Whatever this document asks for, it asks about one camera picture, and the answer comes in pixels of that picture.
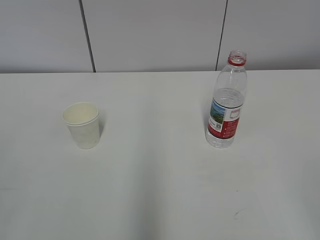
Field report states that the white paper cup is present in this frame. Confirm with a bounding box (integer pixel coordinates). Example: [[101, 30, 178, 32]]
[[62, 102, 101, 150]]

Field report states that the clear water bottle red label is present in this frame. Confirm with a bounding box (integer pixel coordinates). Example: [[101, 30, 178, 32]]
[[205, 50, 248, 149]]

